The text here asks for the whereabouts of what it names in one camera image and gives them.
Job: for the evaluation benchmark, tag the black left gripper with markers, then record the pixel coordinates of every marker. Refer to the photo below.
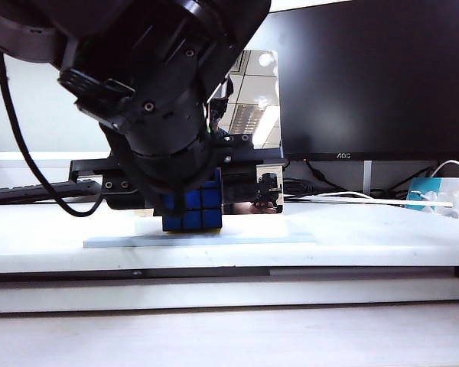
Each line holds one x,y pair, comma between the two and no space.
168,172

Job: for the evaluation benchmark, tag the Rubik's cube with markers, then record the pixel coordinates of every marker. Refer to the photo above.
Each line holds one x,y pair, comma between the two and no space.
199,210

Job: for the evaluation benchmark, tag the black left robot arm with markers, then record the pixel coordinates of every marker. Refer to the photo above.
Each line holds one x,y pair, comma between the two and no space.
157,69

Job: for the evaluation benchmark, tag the square frameless mirror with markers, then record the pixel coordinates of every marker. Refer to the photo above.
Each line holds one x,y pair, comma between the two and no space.
260,107

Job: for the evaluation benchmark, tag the black keyboard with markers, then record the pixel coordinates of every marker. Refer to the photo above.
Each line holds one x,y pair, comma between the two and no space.
23,191

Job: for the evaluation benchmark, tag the white flat monitor base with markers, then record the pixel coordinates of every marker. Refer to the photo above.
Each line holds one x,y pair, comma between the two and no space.
367,200

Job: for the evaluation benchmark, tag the black AOC monitor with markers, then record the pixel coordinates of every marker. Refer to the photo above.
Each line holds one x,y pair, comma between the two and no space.
367,76

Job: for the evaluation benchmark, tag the blue white package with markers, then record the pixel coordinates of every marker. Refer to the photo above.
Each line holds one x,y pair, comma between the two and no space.
432,197

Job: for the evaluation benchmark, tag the light blue base plate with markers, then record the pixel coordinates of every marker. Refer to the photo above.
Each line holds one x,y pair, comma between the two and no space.
252,240

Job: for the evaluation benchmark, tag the grey monitor stand post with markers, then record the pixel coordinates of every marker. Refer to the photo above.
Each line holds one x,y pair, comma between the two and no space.
368,176

